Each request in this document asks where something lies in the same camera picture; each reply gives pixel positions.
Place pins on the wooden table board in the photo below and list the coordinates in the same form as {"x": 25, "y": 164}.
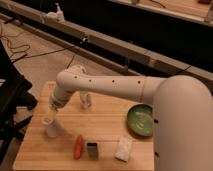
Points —
{"x": 103, "y": 123}

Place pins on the green bowl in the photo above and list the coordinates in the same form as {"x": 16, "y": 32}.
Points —
{"x": 140, "y": 121}

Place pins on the white object on ledge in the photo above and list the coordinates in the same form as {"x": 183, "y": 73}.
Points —
{"x": 58, "y": 15}

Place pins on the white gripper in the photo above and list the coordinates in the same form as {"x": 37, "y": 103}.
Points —
{"x": 56, "y": 101}

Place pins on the white sponge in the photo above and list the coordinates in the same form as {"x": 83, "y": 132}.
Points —
{"x": 123, "y": 149}

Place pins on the orange carrot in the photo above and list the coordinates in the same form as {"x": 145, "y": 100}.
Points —
{"x": 78, "y": 147}

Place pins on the black chair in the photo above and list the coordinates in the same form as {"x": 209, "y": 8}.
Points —
{"x": 13, "y": 93}

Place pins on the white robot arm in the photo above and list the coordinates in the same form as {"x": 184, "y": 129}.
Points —
{"x": 182, "y": 113}

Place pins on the small white bottle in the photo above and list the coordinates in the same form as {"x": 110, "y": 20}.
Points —
{"x": 85, "y": 98}

